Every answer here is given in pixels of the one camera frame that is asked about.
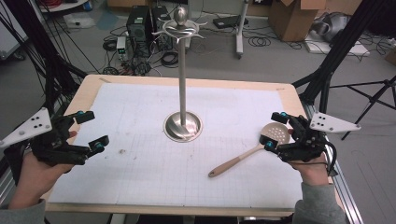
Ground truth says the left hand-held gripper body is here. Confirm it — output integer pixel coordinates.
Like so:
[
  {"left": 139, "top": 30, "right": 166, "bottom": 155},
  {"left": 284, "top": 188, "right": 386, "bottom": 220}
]
[{"left": 0, "top": 107, "right": 92, "bottom": 166}]

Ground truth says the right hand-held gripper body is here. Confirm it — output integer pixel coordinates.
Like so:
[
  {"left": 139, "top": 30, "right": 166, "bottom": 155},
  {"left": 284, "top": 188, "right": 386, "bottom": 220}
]
[{"left": 276, "top": 111, "right": 362, "bottom": 163}]

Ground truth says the beige slotted spoon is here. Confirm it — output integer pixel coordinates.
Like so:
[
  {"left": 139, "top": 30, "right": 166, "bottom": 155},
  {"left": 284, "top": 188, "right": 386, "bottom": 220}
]
[{"left": 207, "top": 121, "right": 291, "bottom": 179}]

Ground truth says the steel utensil rack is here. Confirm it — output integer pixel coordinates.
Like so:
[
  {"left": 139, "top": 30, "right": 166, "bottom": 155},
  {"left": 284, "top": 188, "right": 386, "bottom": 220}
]
[{"left": 151, "top": 7, "right": 208, "bottom": 144}]

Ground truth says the person's right hand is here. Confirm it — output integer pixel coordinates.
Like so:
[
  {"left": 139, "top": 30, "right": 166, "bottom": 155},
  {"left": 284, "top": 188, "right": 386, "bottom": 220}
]
[{"left": 287, "top": 157, "right": 332, "bottom": 188}]

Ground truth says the person's left hand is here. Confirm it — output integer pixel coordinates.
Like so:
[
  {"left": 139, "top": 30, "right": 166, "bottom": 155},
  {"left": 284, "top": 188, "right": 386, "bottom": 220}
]
[{"left": 8, "top": 130, "right": 78, "bottom": 210}]

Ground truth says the white grid mat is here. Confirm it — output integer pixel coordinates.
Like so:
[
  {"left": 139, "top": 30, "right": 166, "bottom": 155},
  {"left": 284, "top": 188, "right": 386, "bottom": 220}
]
[{"left": 48, "top": 82, "right": 307, "bottom": 209}]

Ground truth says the small grey power supply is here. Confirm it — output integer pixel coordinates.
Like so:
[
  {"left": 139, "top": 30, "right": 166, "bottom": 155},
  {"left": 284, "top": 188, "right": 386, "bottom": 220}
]
[{"left": 116, "top": 35, "right": 129, "bottom": 62}]

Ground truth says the black tripod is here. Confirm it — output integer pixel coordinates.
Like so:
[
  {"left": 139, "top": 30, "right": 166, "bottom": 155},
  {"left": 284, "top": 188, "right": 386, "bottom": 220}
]
[{"left": 330, "top": 74, "right": 396, "bottom": 141}]

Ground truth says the white rolling stand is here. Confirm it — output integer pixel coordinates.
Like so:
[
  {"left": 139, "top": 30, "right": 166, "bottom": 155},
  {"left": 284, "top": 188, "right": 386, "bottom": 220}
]
[{"left": 234, "top": 0, "right": 250, "bottom": 60}]

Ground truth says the white cabinet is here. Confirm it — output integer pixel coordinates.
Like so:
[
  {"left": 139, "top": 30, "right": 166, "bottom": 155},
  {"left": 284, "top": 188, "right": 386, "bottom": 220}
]
[{"left": 0, "top": 0, "right": 29, "bottom": 60}]

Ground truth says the white flat board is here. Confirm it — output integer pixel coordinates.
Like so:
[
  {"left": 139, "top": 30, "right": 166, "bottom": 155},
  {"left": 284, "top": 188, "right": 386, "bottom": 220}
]
[{"left": 303, "top": 32, "right": 372, "bottom": 57}]

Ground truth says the large cardboard box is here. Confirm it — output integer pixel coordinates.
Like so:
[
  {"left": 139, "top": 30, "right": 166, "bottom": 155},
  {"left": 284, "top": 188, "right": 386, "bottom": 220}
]
[{"left": 268, "top": 0, "right": 328, "bottom": 42}]

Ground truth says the black computer tower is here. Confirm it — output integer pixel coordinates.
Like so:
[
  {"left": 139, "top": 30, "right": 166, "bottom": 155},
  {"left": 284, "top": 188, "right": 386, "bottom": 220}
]
[
  {"left": 151, "top": 5, "right": 173, "bottom": 52},
  {"left": 125, "top": 5, "right": 153, "bottom": 59}
]

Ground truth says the grey bag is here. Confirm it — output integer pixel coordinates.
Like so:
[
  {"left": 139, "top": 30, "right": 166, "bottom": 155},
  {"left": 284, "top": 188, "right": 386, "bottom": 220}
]
[{"left": 311, "top": 12, "right": 352, "bottom": 43}]

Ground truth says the black flat device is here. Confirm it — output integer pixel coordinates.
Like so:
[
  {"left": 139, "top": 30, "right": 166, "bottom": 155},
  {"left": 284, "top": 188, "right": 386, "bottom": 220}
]
[{"left": 212, "top": 14, "right": 249, "bottom": 30}]

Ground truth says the white round table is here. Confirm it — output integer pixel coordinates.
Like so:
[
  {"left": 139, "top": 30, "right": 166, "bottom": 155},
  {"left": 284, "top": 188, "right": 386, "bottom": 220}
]
[{"left": 38, "top": 0, "right": 90, "bottom": 13}]

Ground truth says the small cardboard box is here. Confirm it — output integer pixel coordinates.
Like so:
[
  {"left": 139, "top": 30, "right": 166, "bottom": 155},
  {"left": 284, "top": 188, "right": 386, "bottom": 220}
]
[{"left": 384, "top": 48, "right": 396, "bottom": 66}]

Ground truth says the black frame with cables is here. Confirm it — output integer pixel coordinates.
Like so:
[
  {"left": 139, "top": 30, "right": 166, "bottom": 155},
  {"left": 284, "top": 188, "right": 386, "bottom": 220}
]
[{"left": 0, "top": 0, "right": 88, "bottom": 116}]

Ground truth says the aluminium rail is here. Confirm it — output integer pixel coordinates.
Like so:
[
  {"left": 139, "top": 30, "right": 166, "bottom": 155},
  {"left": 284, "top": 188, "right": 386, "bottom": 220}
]
[{"left": 300, "top": 99, "right": 363, "bottom": 224}]

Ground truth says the black cable coil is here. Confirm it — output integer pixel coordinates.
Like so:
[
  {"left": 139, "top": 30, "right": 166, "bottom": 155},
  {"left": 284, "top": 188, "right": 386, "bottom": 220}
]
[
  {"left": 161, "top": 50, "right": 179, "bottom": 67},
  {"left": 247, "top": 36, "right": 272, "bottom": 48}
]

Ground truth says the black frame strut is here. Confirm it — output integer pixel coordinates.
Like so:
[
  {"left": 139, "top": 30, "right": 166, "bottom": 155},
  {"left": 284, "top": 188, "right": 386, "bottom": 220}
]
[{"left": 292, "top": 0, "right": 390, "bottom": 115}]

